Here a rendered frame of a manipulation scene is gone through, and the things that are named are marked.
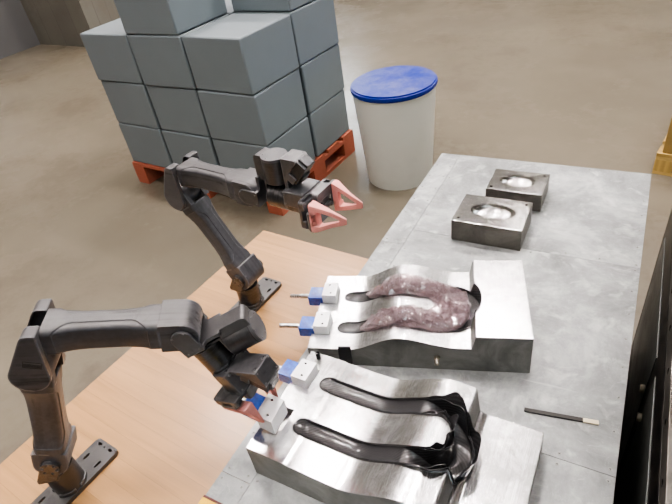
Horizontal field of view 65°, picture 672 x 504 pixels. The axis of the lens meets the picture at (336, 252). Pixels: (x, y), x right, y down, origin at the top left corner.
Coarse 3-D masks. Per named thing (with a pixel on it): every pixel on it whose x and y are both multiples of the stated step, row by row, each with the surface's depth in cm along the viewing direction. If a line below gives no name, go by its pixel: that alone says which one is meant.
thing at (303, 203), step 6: (324, 180) 110; (306, 198) 106; (324, 198) 112; (330, 198) 113; (300, 204) 104; (306, 204) 105; (330, 204) 113; (294, 210) 110; (300, 210) 105; (306, 210) 107; (300, 216) 106; (306, 216) 107; (306, 222) 107; (306, 228) 108
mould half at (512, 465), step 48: (384, 384) 109; (432, 384) 102; (288, 432) 102; (384, 432) 99; (432, 432) 93; (480, 432) 100; (528, 432) 98; (288, 480) 101; (336, 480) 94; (384, 480) 89; (432, 480) 86; (480, 480) 92; (528, 480) 91
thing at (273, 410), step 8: (248, 400) 103; (256, 400) 103; (264, 400) 101; (272, 400) 102; (280, 400) 101; (256, 408) 101; (264, 408) 100; (272, 408) 100; (280, 408) 100; (264, 416) 99; (272, 416) 99; (280, 416) 102; (264, 424) 101; (272, 424) 99; (280, 424) 103; (272, 432) 102
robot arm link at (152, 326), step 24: (48, 312) 85; (72, 312) 86; (96, 312) 86; (120, 312) 86; (144, 312) 86; (168, 312) 86; (192, 312) 87; (24, 336) 80; (48, 336) 82; (72, 336) 83; (96, 336) 84; (120, 336) 85; (144, 336) 85; (168, 336) 85; (24, 360) 82; (24, 384) 86; (48, 384) 86
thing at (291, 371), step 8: (288, 360) 115; (304, 360) 113; (280, 368) 114; (288, 368) 113; (296, 368) 111; (304, 368) 111; (312, 368) 111; (280, 376) 113; (288, 376) 112; (296, 376) 110; (304, 376) 109; (312, 376) 111; (296, 384) 111; (304, 384) 109
